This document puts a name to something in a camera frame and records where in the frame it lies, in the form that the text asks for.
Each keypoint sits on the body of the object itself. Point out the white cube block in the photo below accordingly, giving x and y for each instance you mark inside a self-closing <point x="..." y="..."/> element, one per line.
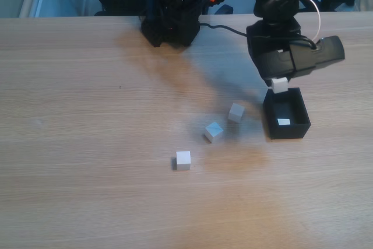
<point x="236" y="112"/>
<point x="283" y="122"/>
<point x="279" y="85"/>
<point x="213" y="132"/>
<point x="183" y="160"/>

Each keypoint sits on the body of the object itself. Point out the black oval camera box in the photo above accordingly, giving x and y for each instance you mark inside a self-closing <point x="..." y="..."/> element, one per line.
<point x="306" y="58"/>

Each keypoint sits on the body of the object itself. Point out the black open box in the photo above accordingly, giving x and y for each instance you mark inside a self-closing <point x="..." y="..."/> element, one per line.
<point x="287" y="133"/>

